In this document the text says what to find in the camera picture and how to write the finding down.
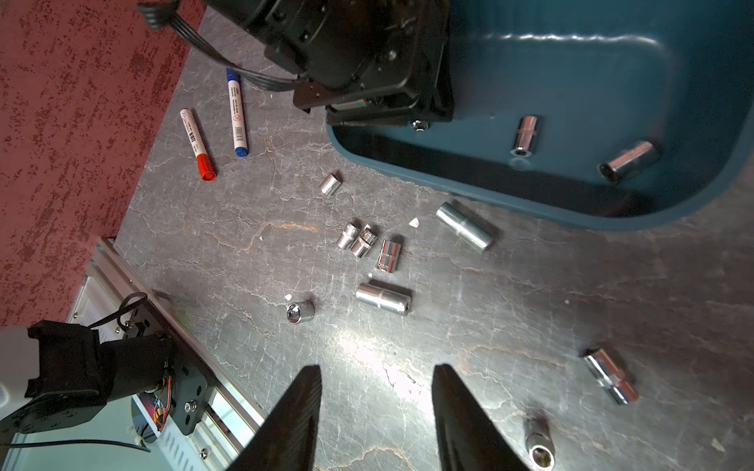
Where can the long chrome socket near box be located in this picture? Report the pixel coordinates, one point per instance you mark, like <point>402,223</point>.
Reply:
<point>462,226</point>

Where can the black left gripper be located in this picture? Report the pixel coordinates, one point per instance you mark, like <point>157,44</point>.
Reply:
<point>368,63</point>

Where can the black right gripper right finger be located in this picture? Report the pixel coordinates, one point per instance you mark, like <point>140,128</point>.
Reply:
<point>467,438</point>

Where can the large chrome socket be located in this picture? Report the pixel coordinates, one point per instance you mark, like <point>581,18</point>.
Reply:
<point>330,184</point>
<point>300,311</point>

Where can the teal plastic storage box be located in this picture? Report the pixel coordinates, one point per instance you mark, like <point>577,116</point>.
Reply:
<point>599,76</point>

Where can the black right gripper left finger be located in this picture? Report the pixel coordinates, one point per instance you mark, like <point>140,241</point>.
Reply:
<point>287,438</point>

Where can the long chrome socket centre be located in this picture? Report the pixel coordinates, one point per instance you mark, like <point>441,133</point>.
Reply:
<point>381,298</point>

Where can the large chrome socket near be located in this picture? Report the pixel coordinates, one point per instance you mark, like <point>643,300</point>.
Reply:
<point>300,311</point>

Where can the blue capped white marker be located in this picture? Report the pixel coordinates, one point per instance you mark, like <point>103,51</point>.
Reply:
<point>240,143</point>

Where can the red capped white marker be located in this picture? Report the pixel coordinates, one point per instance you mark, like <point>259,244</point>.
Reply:
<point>205,167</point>

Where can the large chrome socket far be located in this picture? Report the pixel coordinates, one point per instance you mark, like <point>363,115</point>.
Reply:
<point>330,184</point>

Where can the aluminium front rail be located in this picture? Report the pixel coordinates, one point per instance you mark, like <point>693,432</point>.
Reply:
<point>199,419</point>

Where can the chrome socket middle cluster right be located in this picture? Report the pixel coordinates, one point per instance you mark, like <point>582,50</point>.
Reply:
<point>389,256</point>

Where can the chrome universal joint socket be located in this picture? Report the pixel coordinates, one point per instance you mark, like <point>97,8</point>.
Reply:
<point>610,376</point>

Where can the chrome socket middle cluster centre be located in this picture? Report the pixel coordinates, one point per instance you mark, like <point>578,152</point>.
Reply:
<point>364,242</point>

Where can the chrome socket inside box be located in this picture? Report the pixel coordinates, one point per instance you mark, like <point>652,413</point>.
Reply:
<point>629,162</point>

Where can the small short chrome socket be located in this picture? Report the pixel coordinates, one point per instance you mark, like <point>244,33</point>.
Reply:
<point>539,445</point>

